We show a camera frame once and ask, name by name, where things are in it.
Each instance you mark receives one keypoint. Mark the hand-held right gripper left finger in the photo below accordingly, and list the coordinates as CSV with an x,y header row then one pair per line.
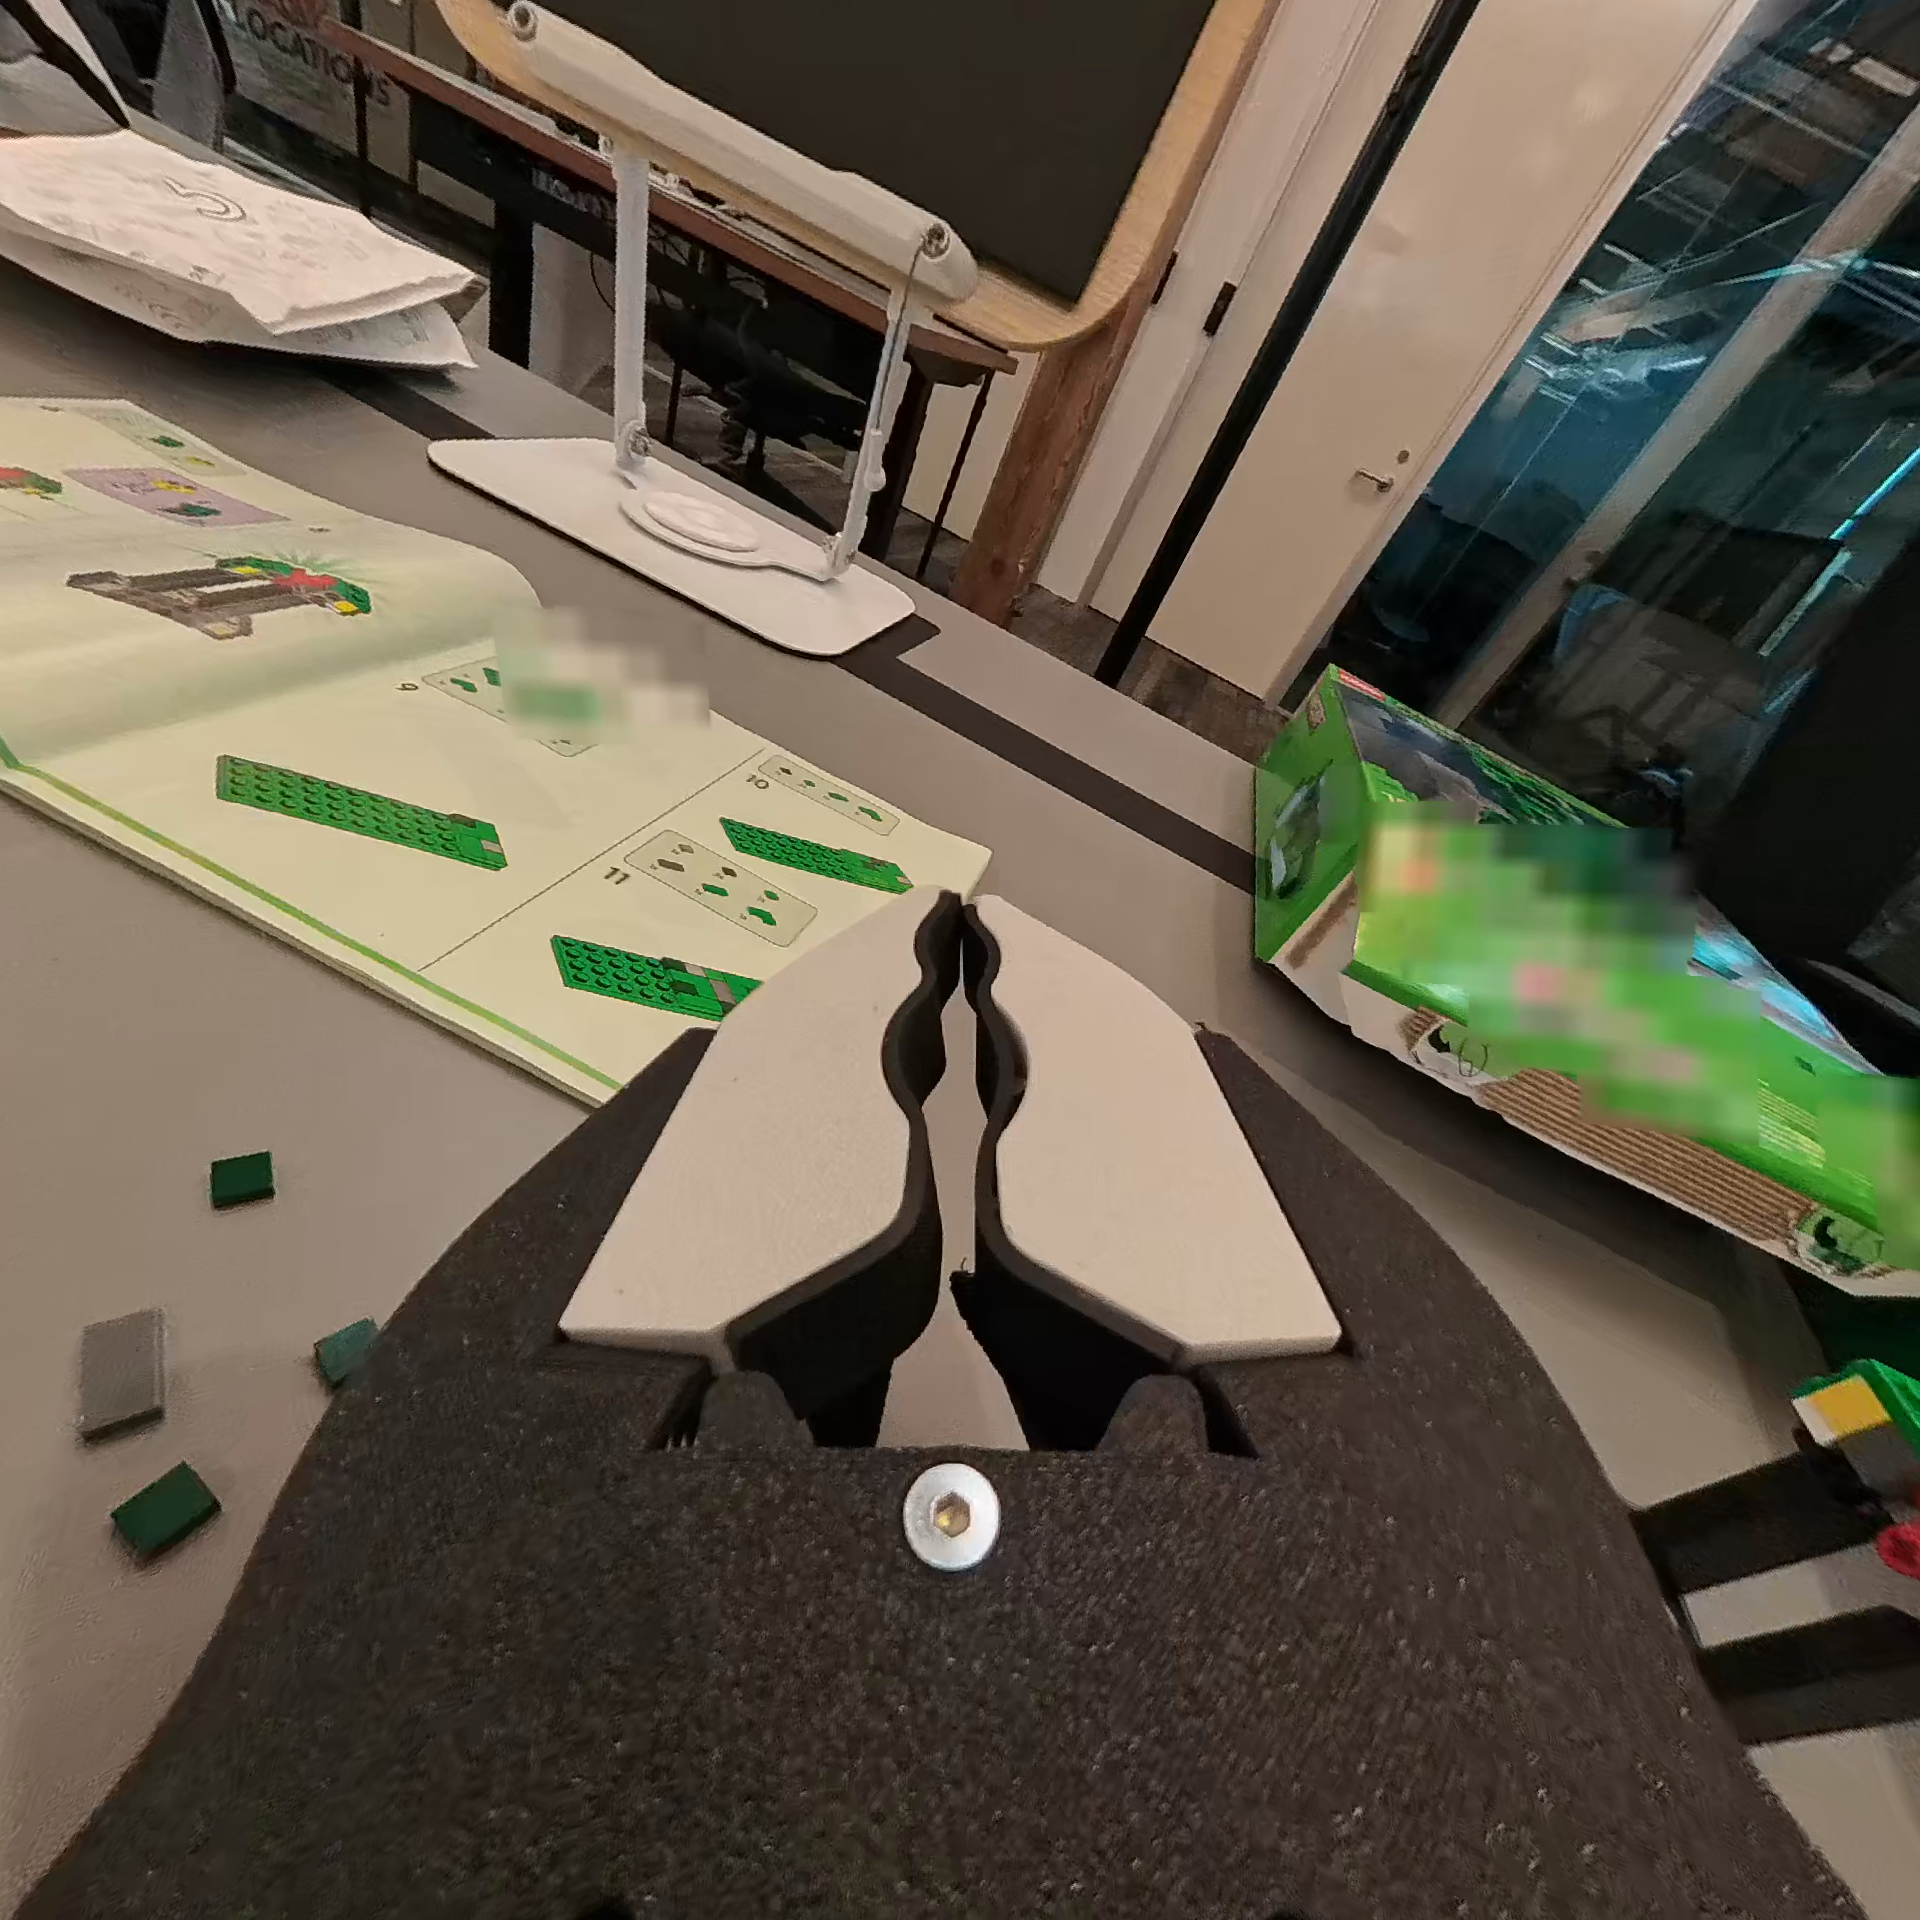
x,y
766,1170

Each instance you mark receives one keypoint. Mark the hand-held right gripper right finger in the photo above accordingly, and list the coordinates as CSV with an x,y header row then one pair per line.
x,y
1155,1170

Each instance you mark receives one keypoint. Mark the green brick set box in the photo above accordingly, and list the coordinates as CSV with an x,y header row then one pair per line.
x,y
1323,780

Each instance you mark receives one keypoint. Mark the dark grey flat tile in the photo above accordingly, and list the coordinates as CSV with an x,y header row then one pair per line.
x,y
125,1372

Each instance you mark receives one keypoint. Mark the building instruction booklet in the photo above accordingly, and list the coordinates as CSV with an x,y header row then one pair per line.
x,y
300,660

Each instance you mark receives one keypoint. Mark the black brick tower model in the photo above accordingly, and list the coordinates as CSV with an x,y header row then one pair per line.
x,y
1772,1515

